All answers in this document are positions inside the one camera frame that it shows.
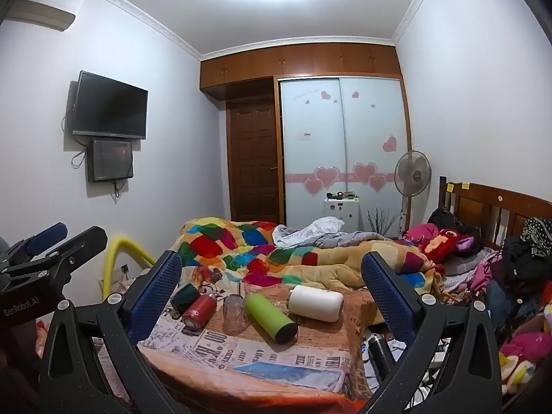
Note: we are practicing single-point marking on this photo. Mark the wooden overhead cabinet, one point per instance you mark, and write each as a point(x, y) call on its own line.
point(302, 62)

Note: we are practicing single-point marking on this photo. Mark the newspaper print cloth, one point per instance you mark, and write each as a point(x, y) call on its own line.
point(267, 358)

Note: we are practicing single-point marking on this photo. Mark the colourful patchwork quilt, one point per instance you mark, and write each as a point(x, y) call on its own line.
point(258, 252)

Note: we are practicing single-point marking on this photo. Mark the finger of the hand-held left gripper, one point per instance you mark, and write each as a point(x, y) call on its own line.
point(45, 235)
point(82, 243)

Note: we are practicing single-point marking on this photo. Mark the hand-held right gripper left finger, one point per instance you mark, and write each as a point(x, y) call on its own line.
point(157, 295)

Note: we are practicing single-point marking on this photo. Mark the grey checked sheet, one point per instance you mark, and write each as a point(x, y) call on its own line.
point(319, 230)

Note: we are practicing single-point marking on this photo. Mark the wall-mounted black television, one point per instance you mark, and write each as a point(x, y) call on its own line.
point(110, 105)

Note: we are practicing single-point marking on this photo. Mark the yellow foam tube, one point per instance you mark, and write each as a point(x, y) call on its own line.
point(113, 254)

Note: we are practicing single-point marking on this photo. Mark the small white cabinet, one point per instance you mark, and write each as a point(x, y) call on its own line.
point(341, 213)

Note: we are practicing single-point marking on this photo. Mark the black insulated bottle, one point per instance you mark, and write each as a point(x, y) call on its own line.
point(380, 351)

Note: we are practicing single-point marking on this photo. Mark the black bag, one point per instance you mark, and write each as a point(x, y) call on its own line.
point(442, 218)

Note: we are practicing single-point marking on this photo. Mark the sliding wardrobe with heart stickers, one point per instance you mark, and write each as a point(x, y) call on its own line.
point(345, 138)

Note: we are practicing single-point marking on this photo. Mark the yellow pink plush toy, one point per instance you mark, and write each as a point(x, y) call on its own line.
point(519, 356)

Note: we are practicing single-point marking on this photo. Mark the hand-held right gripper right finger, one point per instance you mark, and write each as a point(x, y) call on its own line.
point(384, 295)

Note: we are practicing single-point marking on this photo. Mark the brown wooden door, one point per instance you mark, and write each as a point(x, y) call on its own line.
point(252, 159)

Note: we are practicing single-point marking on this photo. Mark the clear glass cup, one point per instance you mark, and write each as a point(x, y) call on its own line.
point(233, 315)

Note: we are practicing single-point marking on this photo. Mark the dark green bottle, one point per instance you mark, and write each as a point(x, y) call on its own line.
point(184, 296)

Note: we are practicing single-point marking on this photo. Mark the dried branch bundle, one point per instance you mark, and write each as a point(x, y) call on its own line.
point(381, 222)

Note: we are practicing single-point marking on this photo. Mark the green insulated bottle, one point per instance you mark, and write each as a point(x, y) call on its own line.
point(269, 317)

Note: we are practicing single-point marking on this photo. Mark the red insulated bottle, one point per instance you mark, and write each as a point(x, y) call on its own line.
point(199, 312)

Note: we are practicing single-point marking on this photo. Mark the black dotted scarf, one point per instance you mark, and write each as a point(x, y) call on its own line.
point(537, 235)

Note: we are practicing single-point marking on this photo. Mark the pile of clothes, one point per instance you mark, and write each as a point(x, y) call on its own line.
point(513, 276)

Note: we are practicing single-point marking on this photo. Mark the standing fan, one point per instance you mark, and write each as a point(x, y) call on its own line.
point(412, 174)

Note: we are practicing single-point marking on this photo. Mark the white air conditioner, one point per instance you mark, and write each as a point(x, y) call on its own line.
point(41, 13)

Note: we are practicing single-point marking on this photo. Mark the pink garment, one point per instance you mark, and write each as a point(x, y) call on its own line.
point(420, 233)

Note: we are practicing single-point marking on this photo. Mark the red plush toy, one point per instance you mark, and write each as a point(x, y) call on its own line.
point(440, 243)

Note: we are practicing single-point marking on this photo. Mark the white bottle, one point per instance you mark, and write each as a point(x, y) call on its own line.
point(315, 304)

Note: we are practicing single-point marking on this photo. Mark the small wall-mounted monitor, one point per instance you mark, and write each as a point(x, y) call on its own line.
point(110, 159)

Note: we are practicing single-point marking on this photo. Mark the wooden bed headboard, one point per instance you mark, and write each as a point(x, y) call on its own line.
point(487, 207)

